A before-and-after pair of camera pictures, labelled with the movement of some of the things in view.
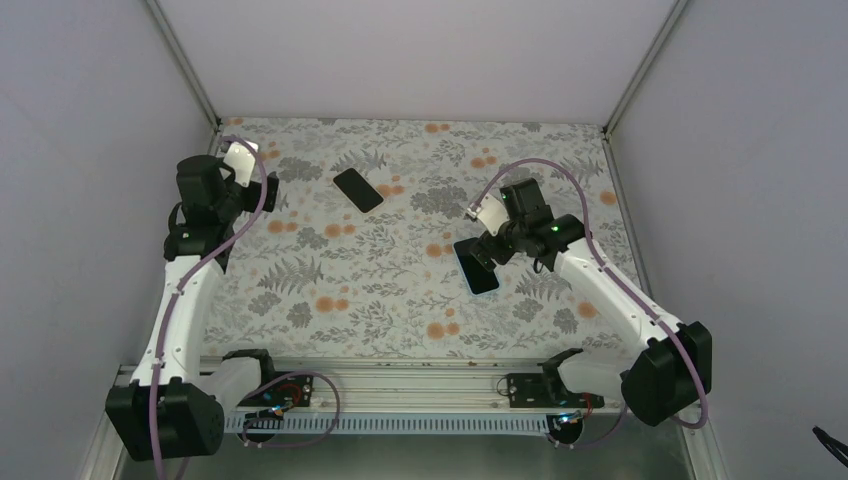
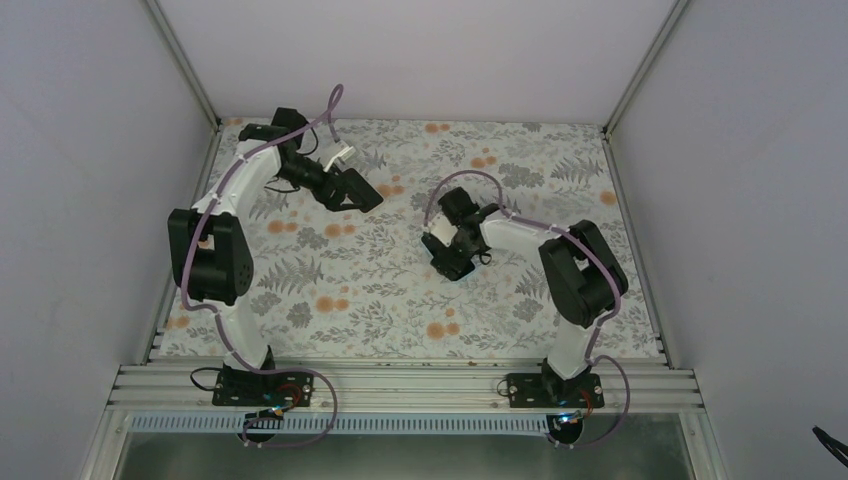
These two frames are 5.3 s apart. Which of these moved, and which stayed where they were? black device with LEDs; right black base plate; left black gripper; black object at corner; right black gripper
Moved: left black gripper; right black gripper
Stayed: right black base plate; black device with LEDs; black object at corner
